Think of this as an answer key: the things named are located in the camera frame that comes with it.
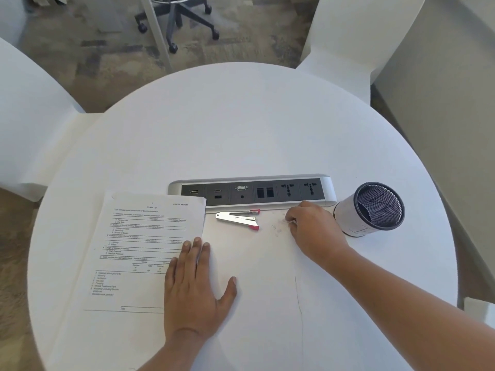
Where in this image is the person's left hand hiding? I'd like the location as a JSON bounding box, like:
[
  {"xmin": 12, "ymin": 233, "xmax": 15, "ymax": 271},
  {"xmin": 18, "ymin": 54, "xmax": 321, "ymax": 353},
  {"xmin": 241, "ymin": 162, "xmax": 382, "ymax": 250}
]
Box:
[{"xmin": 164, "ymin": 237, "xmax": 238, "ymax": 341}]

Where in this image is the person's right hand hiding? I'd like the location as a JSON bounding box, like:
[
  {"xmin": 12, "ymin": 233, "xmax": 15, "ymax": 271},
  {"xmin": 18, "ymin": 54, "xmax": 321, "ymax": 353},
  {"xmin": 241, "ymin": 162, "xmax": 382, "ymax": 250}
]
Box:
[{"xmin": 285, "ymin": 201, "xmax": 351, "ymax": 267}]

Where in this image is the printed paper stack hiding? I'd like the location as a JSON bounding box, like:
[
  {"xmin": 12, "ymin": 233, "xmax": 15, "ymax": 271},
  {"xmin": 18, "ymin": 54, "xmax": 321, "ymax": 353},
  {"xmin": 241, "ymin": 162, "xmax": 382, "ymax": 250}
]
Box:
[{"xmin": 45, "ymin": 191, "xmax": 208, "ymax": 371}]

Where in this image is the silver stapler with pink ends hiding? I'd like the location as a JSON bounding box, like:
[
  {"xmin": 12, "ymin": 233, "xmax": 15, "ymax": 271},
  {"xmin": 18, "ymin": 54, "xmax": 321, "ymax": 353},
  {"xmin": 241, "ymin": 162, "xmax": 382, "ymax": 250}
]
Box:
[{"xmin": 215, "ymin": 209, "xmax": 260, "ymax": 231}]

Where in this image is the person's right forearm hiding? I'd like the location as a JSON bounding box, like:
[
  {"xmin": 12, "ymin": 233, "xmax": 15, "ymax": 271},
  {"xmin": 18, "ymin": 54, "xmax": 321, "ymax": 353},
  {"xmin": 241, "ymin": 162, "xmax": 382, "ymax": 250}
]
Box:
[{"xmin": 321, "ymin": 245, "xmax": 495, "ymax": 371}]

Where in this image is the silver table power socket strip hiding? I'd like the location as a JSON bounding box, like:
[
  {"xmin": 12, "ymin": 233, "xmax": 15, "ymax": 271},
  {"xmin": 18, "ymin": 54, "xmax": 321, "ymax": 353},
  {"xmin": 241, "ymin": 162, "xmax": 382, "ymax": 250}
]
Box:
[{"xmin": 168, "ymin": 174, "xmax": 338, "ymax": 208}]

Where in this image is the white wrapped mesh pen holder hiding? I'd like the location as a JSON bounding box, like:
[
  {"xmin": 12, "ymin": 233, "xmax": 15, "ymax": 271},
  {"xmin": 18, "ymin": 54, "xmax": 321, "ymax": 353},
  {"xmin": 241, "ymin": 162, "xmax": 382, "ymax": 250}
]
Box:
[{"xmin": 333, "ymin": 182, "xmax": 406, "ymax": 238}]

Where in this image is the white plastic chair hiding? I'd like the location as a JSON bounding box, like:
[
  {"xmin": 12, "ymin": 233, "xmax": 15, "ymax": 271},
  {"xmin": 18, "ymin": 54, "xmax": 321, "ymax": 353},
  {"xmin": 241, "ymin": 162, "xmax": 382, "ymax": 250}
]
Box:
[
  {"xmin": 0, "ymin": 36, "xmax": 103, "ymax": 202},
  {"xmin": 463, "ymin": 297, "xmax": 495, "ymax": 329},
  {"xmin": 295, "ymin": 0, "xmax": 428, "ymax": 106}
]

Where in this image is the black swivel office chair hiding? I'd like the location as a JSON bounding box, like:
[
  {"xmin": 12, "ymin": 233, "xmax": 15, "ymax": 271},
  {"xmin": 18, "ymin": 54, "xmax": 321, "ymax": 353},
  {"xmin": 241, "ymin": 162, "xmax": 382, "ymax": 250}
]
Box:
[{"xmin": 134, "ymin": 0, "xmax": 220, "ymax": 55}]

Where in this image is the long white table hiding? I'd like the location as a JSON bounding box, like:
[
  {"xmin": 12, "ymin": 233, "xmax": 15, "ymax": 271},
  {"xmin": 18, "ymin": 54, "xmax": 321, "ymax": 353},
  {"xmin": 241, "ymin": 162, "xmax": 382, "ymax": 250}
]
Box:
[{"xmin": 138, "ymin": 0, "xmax": 174, "ymax": 74}]

